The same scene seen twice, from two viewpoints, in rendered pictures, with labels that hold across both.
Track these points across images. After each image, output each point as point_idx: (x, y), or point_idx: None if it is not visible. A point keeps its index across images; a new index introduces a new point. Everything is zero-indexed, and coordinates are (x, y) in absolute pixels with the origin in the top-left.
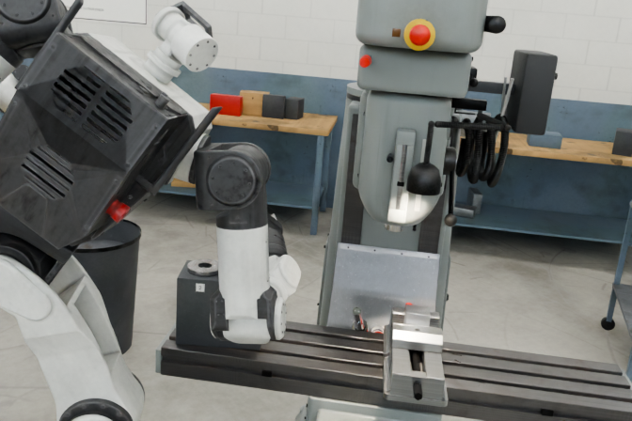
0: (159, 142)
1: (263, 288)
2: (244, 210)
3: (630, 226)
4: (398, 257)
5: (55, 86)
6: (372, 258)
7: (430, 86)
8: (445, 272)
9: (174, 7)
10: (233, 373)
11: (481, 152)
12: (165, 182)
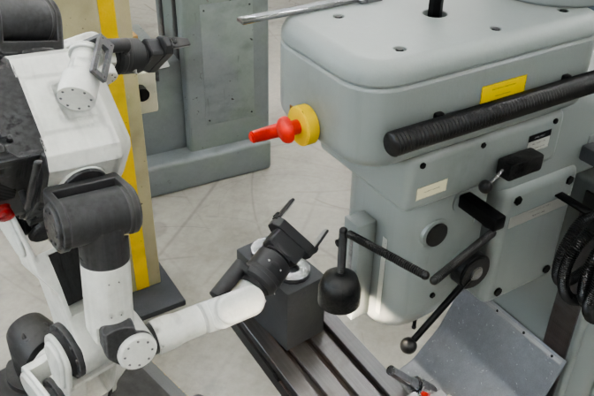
0: (6, 175)
1: (104, 323)
2: (83, 251)
3: None
4: (518, 333)
5: None
6: (491, 318)
7: (371, 181)
8: (580, 386)
9: (82, 42)
10: (259, 357)
11: (566, 272)
12: (41, 201)
